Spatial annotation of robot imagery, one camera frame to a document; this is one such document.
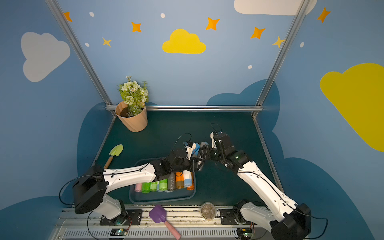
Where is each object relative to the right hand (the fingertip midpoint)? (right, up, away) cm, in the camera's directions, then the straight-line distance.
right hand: (205, 149), depth 77 cm
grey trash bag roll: (-1, +3, +1) cm, 4 cm away
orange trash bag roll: (-14, -17, +2) cm, 22 cm away
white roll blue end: (-9, -16, +3) cm, 19 cm away
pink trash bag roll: (-37, -21, +3) cm, 42 cm away
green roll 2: (-22, -19, -1) cm, 29 cm away
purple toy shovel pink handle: (-24, -33, -2) cm, 41 cm away
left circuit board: (-43, -39, -6) cm, 58 cm away
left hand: (0, -6, -1) cm, 6 cm away
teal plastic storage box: (-12, -25, +3) cm, 28 cm away
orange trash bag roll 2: (-7, -22, +4) cm, 23 cm away
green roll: (-28, -21, +3) cm, 35 cm away
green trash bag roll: (-32, -21, +3) cm, 39 cm away
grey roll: (-18, -18, +1) cm, 25 cm away
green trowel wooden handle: (-58, -4, +21) cm, 62 cm away
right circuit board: (+19, -40, -6) cm, 45 cm away
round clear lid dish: (+1, -29, -6) cm, 30 cm away
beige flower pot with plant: (-48, +22, +21) cm, 57 cm away
